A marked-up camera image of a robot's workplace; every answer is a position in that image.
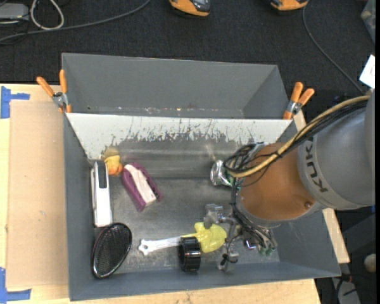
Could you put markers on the black mesh oval strainer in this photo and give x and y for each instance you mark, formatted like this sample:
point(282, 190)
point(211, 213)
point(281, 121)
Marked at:
point(111, 250)

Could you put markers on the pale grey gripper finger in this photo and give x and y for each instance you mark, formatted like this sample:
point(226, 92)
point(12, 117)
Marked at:
point(213, 212)
point(231, 263)

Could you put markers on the brown cardboard board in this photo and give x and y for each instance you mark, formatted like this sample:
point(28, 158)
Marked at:
point(35, 185)

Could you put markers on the yellow and orange toy duck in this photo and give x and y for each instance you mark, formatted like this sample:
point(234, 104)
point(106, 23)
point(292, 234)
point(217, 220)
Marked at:
point(113, 165)

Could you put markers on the grey metal bin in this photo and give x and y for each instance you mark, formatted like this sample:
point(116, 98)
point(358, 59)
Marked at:
point(177, 84)

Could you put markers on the yellow soft toy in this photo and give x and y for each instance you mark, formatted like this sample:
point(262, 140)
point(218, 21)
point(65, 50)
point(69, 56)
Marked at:
point(213, 237)

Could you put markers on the shiny silver round object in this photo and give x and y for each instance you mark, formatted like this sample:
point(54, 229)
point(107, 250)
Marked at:
point(219, 173)

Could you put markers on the purple and white stapler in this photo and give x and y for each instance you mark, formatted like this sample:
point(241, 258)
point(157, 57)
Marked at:
point(139, 185)

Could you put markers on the white flat device black window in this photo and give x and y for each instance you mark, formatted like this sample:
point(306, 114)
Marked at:
point(102, 201)

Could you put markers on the white flat plastic tool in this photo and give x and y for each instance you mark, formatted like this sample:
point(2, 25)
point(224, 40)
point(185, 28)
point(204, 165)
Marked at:
point(160, 244)

